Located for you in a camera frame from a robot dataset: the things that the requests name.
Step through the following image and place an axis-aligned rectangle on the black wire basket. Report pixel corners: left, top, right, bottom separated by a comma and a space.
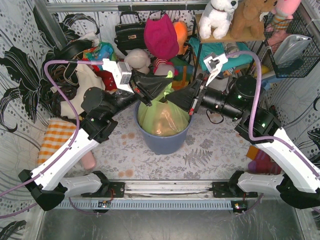
264, 12, 320, 78

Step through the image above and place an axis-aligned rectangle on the rainbow striped cloth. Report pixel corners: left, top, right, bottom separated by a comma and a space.
170, 57, 194, 91

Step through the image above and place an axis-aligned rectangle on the metal mounting rail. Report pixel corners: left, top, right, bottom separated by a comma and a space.
57, 180, 258, 213

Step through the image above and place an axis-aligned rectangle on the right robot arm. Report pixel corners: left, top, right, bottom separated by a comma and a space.
165, 75, 320, 209

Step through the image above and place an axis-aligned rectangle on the colourful printed cloth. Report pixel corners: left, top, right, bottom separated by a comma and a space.
82, 42, 117, 61

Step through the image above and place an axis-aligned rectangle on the grey small plush ball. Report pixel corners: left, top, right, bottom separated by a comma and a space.
224, 42, 240, 54

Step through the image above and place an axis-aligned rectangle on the blue-grey trash bin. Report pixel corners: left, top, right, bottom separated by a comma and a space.
134, 100, 193, 155

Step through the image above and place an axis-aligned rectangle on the crumpled brown paper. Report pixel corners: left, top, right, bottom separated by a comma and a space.
151, 107, 179, 137

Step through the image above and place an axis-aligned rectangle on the cream canvas tote bag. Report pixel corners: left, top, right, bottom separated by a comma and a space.
49, 64, 105, 120

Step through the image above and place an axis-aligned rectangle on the silver foil pouch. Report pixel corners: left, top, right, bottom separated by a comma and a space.
273, 34, 313, 65

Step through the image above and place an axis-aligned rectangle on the teal folded cloth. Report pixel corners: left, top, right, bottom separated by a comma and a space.
189, 37, 253, 72

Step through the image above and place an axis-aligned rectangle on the purple cable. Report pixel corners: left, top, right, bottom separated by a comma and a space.
224, 51, 320, 181
0, 59, 105, 218

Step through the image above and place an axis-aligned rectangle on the green trash bag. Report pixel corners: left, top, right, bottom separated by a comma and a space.
133, 72, 190, 137

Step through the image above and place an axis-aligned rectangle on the brown teddy bear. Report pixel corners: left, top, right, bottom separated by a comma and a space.
230, 0, 278, 39

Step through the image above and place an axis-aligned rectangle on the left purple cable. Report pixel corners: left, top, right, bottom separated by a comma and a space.
0, 59, 105, 218

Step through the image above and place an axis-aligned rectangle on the black leather handbag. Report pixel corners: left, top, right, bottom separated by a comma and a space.
114, 11, 147, 56

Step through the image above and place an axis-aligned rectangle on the white plush dog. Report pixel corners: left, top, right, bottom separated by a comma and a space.
199, 0, 239, 40

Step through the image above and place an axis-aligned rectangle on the magenta cloth bag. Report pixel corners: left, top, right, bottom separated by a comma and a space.
144, 13, 179, 60

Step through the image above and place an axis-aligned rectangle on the pink glasses case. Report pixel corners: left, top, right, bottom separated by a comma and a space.
80, 151, 97, 170

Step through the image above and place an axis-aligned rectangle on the pink white plush doll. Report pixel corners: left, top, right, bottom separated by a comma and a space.
153, 58, 179, 78

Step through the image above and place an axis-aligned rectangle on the red cloth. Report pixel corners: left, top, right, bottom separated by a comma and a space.
95, 70, 117, 92

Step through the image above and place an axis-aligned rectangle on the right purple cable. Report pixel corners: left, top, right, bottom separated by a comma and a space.
224, 51, 320, 181

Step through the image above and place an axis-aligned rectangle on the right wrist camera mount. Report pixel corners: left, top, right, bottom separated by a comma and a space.
203, 52, 228, 86

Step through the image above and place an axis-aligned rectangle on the black hat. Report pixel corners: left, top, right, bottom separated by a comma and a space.
54, 39, 93, 60

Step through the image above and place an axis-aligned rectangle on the orange checked towel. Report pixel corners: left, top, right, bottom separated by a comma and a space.
37, 117, 76, 166

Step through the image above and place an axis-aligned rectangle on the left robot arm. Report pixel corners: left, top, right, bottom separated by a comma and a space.
18, 72, 173, 211

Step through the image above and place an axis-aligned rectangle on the orange plush toy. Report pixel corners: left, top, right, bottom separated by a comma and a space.
173, 21, 188, 55

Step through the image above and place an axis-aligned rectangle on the white fluffy plush lamb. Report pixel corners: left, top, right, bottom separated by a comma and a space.
124, 48, 151, 74

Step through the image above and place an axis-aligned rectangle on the pink plush toy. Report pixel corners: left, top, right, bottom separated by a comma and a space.
271, 0, 301, 30

